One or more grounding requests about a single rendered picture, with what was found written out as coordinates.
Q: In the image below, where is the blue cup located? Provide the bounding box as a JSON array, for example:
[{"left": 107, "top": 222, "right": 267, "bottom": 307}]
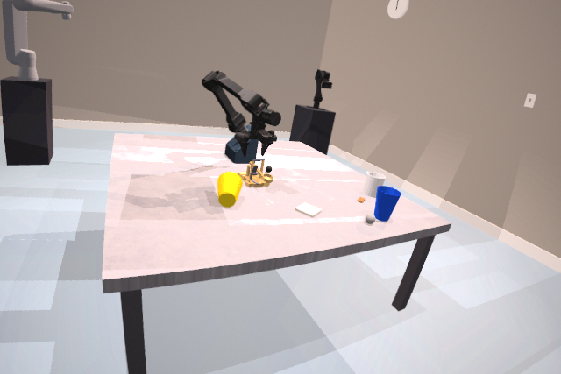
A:
[{"left": 374, "top": 186, "right": 401, "bottom": 222}]

